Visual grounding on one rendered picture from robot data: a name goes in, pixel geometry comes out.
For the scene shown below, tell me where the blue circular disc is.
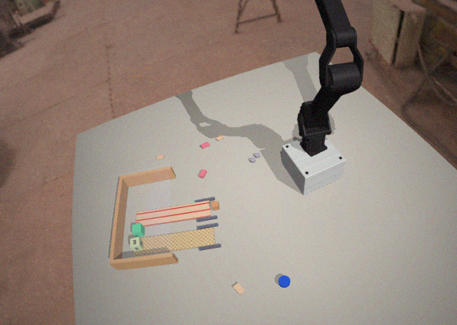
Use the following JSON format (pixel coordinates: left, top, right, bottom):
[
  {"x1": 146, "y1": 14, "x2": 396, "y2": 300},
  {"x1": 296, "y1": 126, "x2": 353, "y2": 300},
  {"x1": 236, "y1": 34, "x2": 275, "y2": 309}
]
[{"x1": 278, "y1": 276, "x2": 290, "y2": 288}]

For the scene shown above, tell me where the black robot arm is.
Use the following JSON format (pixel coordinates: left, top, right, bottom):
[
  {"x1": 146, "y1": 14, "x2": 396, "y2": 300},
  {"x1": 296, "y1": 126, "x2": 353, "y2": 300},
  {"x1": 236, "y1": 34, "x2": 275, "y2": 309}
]
[{"x1": 297, "y1": 0, "x2": 364, "y2": 156}]

